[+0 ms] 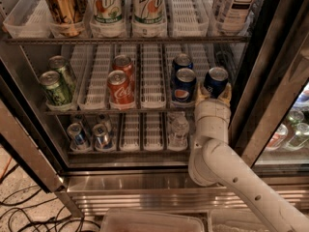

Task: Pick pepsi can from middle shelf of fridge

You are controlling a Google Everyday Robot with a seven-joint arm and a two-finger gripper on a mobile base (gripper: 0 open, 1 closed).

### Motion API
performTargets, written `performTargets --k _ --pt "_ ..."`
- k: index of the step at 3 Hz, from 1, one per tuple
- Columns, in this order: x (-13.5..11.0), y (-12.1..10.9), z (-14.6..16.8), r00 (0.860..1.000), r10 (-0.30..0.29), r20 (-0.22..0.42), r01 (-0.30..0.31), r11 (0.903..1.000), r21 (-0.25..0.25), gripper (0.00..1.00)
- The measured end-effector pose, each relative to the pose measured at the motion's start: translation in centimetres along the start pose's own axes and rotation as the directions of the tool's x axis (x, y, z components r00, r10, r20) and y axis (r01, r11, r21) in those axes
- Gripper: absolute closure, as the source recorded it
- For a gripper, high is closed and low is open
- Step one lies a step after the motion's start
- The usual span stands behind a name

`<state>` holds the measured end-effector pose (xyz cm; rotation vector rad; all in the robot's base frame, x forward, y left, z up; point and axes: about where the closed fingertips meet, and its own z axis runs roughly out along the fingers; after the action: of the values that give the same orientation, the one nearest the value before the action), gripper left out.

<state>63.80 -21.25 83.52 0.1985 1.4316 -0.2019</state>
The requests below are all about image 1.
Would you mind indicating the blue pepsi can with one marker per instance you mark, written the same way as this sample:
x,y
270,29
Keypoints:
x,y
184,85
182,60
215,81

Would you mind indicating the top wire shelf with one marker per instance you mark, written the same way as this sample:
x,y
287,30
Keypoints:
x,y
166,40

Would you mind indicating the gold tall can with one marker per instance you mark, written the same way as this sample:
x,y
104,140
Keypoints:
x,y
66,13

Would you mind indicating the steel fridge door left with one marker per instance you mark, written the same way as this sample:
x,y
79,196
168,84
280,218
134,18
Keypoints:
x,y
20,145

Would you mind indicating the red coca-cola can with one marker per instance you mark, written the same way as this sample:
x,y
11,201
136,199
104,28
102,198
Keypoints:
x,y
119,86
124,63

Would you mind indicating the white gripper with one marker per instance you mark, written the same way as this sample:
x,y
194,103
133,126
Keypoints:
x,y
213,107

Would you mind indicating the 7up can right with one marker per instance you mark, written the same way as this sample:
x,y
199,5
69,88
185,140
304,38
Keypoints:
x,y
148,11

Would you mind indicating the green soda can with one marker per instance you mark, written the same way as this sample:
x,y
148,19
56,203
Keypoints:
x,y
61,65
56,90

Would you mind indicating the blue silver can front left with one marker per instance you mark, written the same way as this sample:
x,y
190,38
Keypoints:
x,y
78,136

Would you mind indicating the clear plastic bin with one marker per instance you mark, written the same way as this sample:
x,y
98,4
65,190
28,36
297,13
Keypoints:
x,y
126,220
232,220

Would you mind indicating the red coca-cola can rear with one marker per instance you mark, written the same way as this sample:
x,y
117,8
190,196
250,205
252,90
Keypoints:
x,y
124,63

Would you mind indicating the middle wire shelf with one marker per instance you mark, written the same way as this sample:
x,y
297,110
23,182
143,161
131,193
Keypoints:
x,y
117,111

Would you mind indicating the blue silver can front right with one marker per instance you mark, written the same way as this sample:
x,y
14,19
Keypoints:
x,y
102,137

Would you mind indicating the clear plastic bin left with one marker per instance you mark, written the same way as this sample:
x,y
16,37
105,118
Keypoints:
x,y
126,220

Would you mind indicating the white tea bottle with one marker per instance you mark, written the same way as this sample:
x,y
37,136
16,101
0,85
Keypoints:
x,y
231,15

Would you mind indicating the clear plastic bin right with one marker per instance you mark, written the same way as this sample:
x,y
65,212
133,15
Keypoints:
x,y
232,220

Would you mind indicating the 7up can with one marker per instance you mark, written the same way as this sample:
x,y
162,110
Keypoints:
x,y
148,11
107,11

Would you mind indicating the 7up can left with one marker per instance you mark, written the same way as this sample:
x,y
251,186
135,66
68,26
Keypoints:
x,y
107,11

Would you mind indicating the blue silver can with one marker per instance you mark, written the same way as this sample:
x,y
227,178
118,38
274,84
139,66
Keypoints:
x,y
78,136
102,137

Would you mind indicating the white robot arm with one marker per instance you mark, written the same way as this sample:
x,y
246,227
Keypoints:
x,y
212,161

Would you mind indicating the green soda can front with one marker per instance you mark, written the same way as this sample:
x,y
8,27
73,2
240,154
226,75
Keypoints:
x,y
56,90

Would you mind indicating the wire shelf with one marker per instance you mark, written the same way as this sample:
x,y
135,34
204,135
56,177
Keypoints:
x,y
117,111
166,40

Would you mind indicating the clear water bottle left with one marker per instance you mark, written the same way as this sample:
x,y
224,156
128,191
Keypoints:
x,y
178,134

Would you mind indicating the red coca-cola can front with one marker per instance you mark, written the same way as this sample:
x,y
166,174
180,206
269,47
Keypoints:
x,y
119,86

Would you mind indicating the blue pepsi can front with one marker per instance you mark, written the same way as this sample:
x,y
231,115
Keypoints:
x,y
184,85

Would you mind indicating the glass fridge door right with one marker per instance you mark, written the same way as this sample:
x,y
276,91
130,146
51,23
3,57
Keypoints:
x,y
275,138

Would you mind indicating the green soda can rear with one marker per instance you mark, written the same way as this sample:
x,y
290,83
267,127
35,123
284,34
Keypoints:
x,y
61,65

